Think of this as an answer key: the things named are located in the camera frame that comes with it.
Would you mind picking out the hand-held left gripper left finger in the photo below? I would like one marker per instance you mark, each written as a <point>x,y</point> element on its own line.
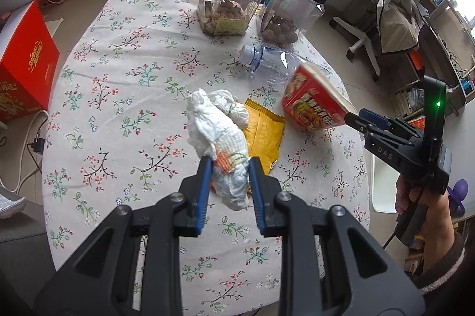
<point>204,189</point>

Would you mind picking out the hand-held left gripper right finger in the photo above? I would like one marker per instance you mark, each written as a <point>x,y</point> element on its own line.
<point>258,191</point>

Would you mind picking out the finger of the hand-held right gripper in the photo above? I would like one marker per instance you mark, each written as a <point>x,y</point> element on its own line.
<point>374,117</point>
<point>358,120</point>

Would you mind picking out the white plastic trash bin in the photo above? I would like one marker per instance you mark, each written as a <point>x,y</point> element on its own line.
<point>384,186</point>

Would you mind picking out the red instant noodle cup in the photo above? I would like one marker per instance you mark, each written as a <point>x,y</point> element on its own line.
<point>311,104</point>

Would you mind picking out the white tissue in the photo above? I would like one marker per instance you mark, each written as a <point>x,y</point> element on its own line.
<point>219,130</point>

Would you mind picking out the person's right forearm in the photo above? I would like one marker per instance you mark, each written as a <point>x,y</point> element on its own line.
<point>439,253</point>

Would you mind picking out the person's right hand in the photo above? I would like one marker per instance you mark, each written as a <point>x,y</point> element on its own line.
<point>436,212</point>

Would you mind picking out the purple plastic toy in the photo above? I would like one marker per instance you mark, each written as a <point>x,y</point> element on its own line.
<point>459,193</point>

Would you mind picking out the yellow snack wrapper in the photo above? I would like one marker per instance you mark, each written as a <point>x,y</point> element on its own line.
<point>264,137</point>

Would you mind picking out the small orange box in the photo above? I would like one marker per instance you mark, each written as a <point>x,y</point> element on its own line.
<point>415,60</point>

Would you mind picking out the white office chair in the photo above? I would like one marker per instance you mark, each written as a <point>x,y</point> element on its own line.
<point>363,41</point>

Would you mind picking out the wooden desk with shelves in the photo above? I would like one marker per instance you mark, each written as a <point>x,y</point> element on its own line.
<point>445,52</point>

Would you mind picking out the clear plastic bottle blue cap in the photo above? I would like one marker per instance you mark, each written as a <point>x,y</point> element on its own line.
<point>274,60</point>

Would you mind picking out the grey cloth on chair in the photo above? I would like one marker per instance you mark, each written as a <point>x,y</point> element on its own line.
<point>393,4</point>

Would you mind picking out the floral tablecloth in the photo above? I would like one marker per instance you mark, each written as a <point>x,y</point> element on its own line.
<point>111,115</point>

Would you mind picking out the clear jar black lid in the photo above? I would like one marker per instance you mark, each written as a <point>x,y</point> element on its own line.
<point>289,11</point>

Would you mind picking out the red gift box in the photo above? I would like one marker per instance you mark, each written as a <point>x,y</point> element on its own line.
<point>26,67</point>

